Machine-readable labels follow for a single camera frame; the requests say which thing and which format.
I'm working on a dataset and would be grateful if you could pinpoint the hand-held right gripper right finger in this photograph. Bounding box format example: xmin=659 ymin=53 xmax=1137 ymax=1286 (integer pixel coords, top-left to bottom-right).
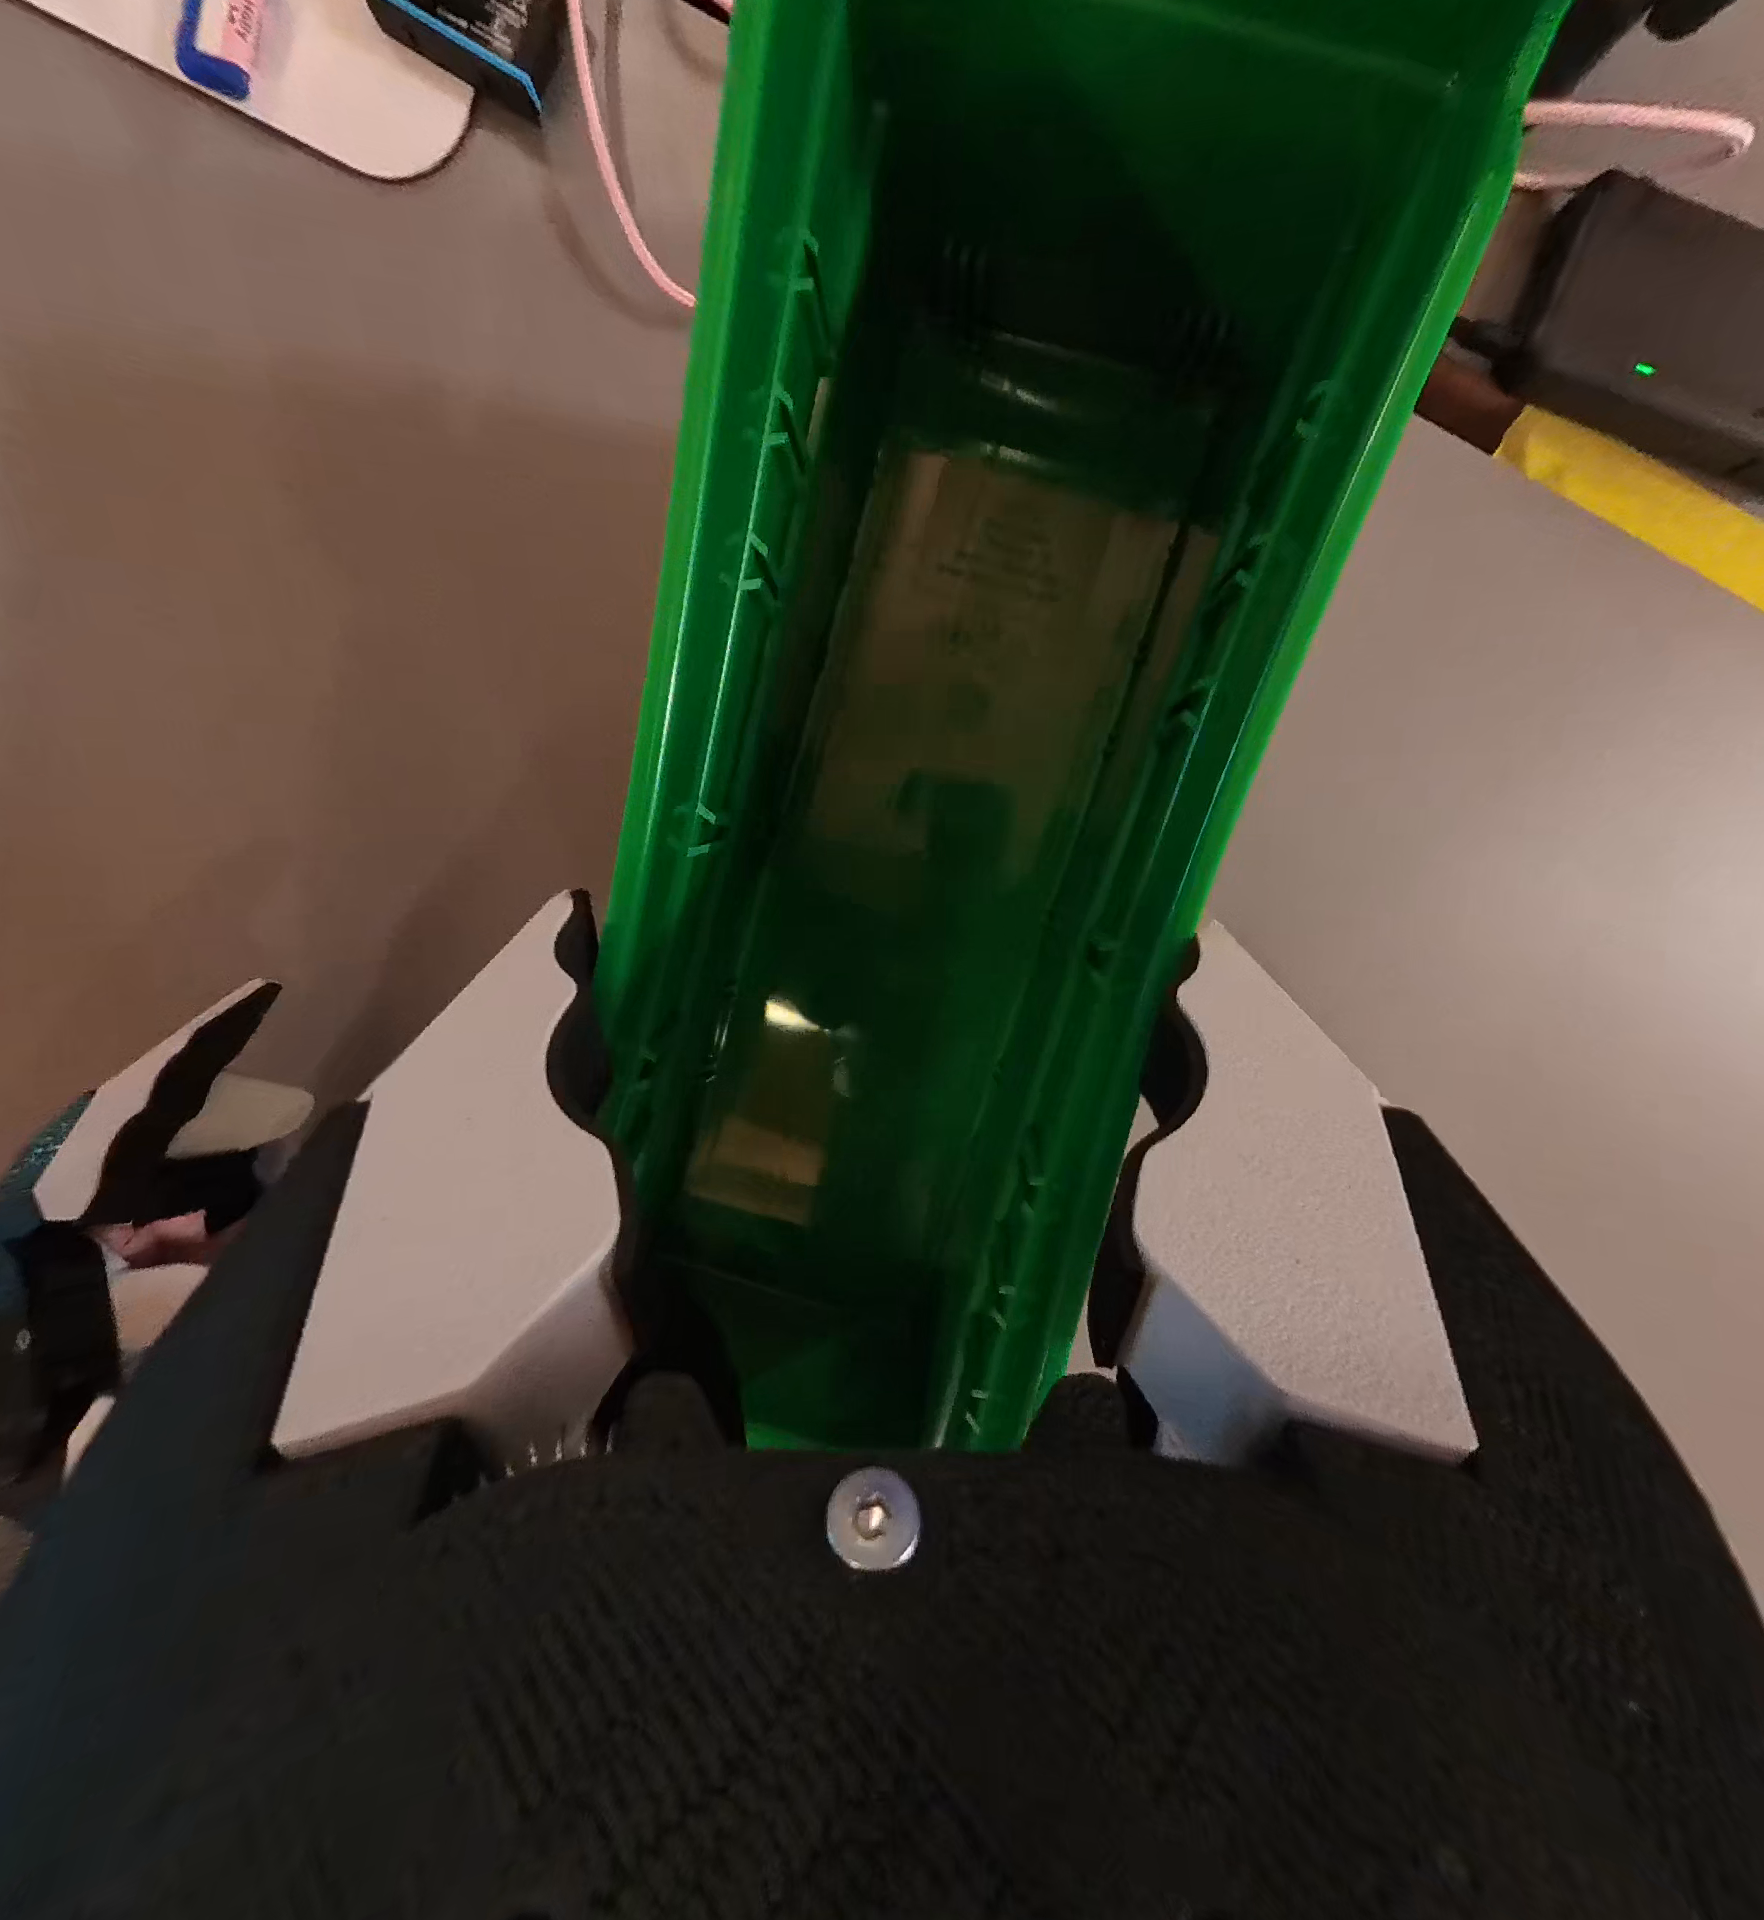
xmin=1089 ymin=919 xmax=1482 ymax=1466

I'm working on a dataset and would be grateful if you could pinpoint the black box blue edge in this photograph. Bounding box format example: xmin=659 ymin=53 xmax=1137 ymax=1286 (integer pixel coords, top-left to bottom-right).
xmin=365 ymin=0 xmax=549 ymax=122

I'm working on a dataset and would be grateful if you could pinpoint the blue card case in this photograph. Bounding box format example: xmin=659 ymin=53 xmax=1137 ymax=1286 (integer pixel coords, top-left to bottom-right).
xmin=173 ymin=0 xmax=300 ymax=100

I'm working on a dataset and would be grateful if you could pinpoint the pink cable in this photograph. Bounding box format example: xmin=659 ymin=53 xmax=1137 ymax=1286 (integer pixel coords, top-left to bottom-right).
xmin=567 ymin=0 xmax=1758 ymax=311

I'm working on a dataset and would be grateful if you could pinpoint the black power bank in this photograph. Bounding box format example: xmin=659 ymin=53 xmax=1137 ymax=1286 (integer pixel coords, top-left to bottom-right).
xmin=1501 ymin=169 xmax=1764 ymax=505

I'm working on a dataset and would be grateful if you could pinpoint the white flat stand base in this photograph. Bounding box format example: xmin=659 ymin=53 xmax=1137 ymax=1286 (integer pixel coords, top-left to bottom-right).
xmin=27 ymin=0 xmax=484 ymax=184

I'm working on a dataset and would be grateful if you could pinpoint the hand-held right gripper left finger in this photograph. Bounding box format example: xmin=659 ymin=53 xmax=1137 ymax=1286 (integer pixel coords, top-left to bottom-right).
xmin=270 ymin=886 xmax=677 ymax=1461

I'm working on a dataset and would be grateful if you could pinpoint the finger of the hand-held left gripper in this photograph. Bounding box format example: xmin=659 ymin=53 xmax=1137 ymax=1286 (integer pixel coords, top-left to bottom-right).
xmin=34 ymin=977 xmax=285 ymax=1225

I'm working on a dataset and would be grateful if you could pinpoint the yellow tape strip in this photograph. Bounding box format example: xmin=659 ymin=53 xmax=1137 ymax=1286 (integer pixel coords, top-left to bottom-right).
xmin=1494 ymin=404 xmax=1764 ymax=658

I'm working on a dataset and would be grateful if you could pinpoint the green plastic bin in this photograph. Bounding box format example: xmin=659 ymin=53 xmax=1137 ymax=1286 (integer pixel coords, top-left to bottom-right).
xmin=589 ymin=0 xmax=1575 ymax=1453

